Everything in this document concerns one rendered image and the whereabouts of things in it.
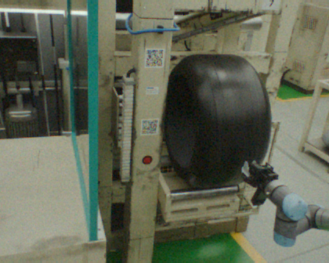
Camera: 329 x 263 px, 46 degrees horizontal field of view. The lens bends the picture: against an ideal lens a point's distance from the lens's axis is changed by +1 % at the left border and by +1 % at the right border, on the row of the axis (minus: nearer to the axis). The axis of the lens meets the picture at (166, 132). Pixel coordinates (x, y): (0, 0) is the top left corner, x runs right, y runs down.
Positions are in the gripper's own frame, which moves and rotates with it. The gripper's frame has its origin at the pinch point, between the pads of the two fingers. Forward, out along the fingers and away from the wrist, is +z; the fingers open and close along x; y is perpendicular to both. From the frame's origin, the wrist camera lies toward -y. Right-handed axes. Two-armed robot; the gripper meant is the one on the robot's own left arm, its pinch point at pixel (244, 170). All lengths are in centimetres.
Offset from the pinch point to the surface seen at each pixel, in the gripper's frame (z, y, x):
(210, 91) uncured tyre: 7.7, 31.1, 14.6
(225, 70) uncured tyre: 14.6, 37.8, 5.5
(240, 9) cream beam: 41, 60, -12
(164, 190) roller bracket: 15.9, -14.6, 28.5
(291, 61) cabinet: 389, -25, -291
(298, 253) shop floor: 64, -104, -90
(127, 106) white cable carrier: 20, 23, 44
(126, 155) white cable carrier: 22.9, 0.3, 43.7
